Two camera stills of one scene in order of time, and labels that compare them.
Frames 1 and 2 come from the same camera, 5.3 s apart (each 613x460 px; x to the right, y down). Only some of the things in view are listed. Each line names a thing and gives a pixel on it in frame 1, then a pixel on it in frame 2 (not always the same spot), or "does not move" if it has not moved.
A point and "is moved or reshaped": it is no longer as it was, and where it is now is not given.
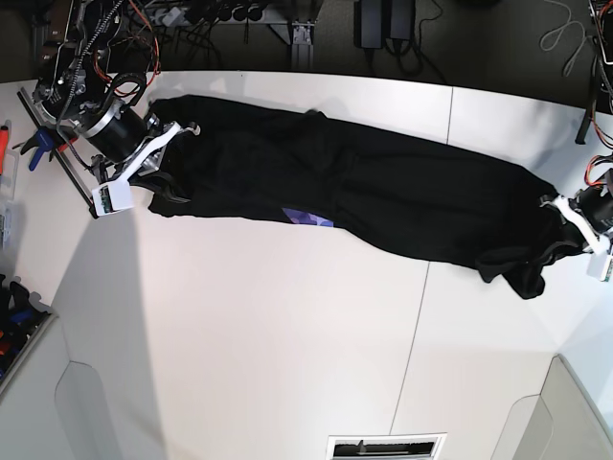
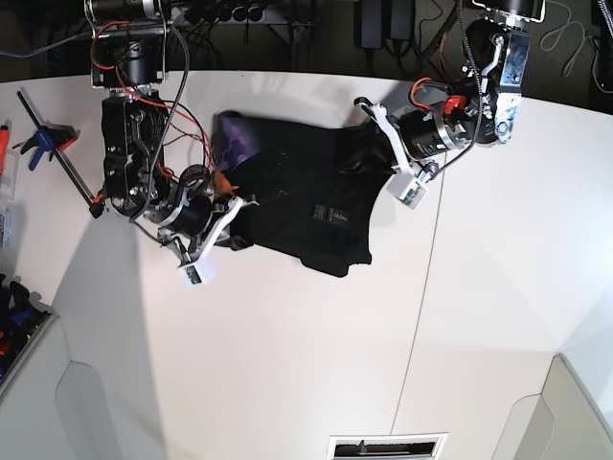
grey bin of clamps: (23, 327) does not move
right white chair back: (560, 423) does not move
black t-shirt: (287, 163) is moved or reshaped
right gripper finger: (560, 250) → (376, 156)
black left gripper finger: (161, 183) → (235, 242)
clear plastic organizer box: (9, 187) does not move
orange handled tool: (4, 146) does not move
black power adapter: (376, 20) does not move
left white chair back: (85, 415) does not move
